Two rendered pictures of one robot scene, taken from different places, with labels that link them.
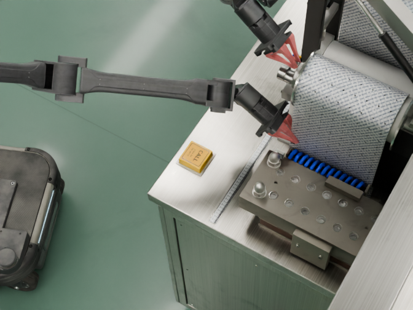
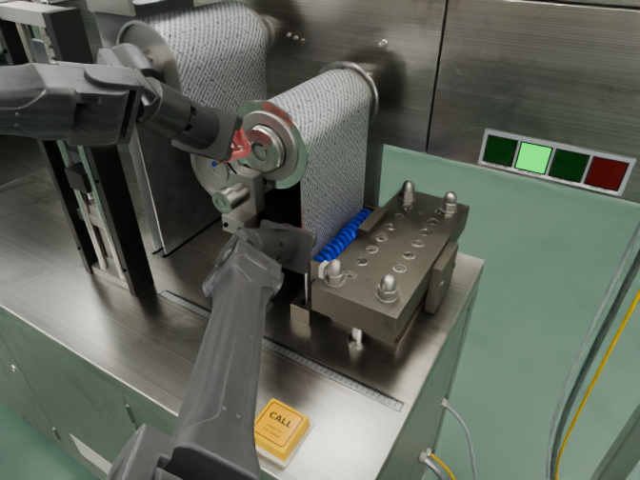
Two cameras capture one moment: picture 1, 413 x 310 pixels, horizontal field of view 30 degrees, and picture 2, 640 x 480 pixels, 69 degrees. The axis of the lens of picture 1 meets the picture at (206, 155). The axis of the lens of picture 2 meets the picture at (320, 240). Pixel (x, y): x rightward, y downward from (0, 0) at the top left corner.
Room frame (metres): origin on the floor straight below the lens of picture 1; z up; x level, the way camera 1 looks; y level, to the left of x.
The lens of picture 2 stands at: (1.06, 0.45, 1.56)
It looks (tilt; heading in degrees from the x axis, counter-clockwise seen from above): 36 degrees down; 267
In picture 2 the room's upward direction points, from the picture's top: straight up
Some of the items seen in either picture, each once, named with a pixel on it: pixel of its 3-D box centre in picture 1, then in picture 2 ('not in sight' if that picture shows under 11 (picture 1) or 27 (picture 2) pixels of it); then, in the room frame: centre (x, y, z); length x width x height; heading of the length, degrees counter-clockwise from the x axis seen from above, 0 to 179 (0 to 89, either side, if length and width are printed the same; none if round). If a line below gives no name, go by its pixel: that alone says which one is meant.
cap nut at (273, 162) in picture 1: (274, 158); (334, 270); (1.00, -0.17, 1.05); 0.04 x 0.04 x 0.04
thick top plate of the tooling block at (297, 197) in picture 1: (322, 212); (398, 252); (0.86, -0.29, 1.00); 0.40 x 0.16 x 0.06; 56
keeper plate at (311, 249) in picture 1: (310, 250); (443, 277); (0.77, -0.25, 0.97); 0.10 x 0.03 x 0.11; 56
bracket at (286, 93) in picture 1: (293, 106); (247, 250); (1.15, -0.24, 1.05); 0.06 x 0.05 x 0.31; 56
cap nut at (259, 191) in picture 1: (259, 188); (388, 286); (0.91, -0.13, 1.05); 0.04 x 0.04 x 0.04
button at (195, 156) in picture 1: (195, 157); (278, 428); (1.10, 0.03, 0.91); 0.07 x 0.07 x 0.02; 56
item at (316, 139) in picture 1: (333, 148); (336, 200); (0.98, -0.32, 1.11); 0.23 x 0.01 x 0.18; 56
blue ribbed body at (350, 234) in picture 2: (327, 171); (346, 237); (0.96, -0.31, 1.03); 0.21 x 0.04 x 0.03; 56
